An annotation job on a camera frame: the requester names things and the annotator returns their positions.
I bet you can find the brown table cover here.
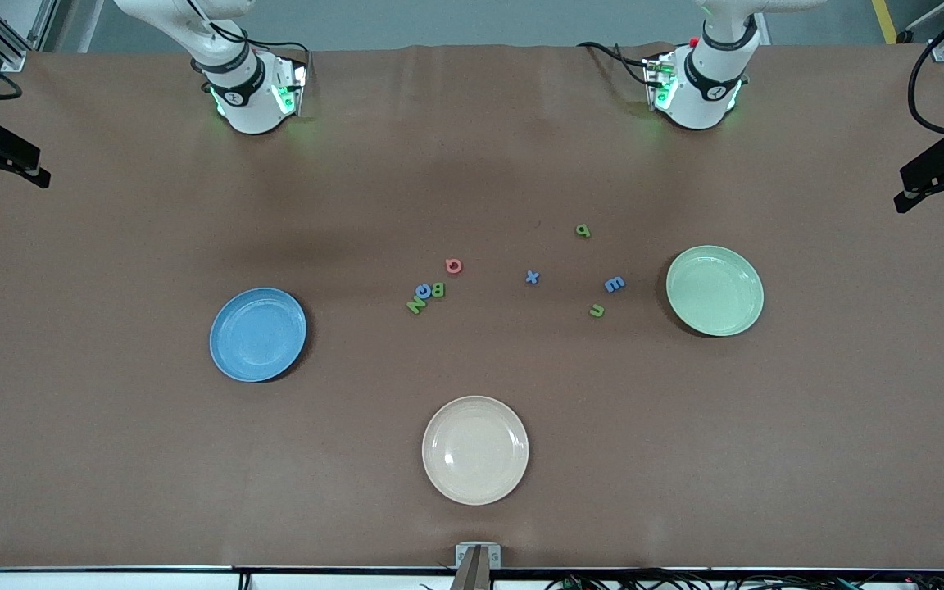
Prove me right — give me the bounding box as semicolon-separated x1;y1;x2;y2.
0;43;944;570

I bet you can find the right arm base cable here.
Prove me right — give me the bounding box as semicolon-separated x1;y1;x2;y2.
210;23;314;83

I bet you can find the left arm base cable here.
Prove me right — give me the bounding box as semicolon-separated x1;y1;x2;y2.
577;41;661;87

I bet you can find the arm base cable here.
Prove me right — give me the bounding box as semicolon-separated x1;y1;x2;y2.
577;41;661;87
210;23;314;83

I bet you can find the beige plate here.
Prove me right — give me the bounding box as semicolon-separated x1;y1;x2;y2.
421;396;530;506

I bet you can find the blue plate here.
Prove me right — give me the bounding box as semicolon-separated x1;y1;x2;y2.
210;287;308;384

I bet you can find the green plate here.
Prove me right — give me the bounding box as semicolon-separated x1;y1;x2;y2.
665;245;765;338

